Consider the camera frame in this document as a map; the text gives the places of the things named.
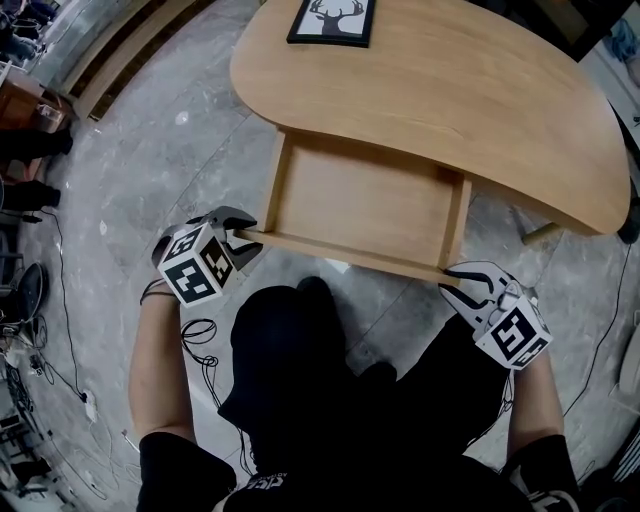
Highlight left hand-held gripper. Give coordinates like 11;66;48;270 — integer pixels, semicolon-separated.
151;207;264;307

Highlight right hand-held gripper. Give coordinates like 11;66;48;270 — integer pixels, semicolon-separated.
438;260;555;371

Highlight wooden table drawer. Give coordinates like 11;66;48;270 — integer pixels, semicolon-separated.
234;128;474;289

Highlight person's left forearm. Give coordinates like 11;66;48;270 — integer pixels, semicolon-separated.
128;294;196;441

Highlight person's right forearm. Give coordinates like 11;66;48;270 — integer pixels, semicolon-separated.
504;359;566;459

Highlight wooden coffee table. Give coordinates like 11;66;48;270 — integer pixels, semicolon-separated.
228;0;632;246

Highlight person's left black shoe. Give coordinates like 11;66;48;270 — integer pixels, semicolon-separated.
296;276;334;307

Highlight person's black shoe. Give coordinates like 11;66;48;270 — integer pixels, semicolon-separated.
296;276;334;307
359;360;399;386

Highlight person's right black shoe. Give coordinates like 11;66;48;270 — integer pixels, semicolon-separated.
359;360;399;386

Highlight person's black trousers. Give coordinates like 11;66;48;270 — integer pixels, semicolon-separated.
216;284;519;501

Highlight black oval backpack shell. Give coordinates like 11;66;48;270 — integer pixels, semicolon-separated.
19;262;50;321

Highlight wooden platform steps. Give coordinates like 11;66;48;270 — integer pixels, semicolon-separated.
64;0;201;121

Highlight striped bag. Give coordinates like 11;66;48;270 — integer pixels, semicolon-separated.
612;424;640;481

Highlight black framed deer picture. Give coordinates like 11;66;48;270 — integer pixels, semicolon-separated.
286;0;376;50

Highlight person's black shirt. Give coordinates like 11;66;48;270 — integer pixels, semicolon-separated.
137;429;584;512

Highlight brown wooden cabinet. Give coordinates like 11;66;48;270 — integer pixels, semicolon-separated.
0;74;80;134

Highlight light blue cloth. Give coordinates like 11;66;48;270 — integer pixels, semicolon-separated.
610;17;640;64

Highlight right hand-held gripper cable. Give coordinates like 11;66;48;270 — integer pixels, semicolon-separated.
464;374;517;451

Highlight black fan cable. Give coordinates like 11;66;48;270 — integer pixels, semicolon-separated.
562;243;633;419

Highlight black power cable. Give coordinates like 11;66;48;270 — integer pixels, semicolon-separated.
22;209;89;401

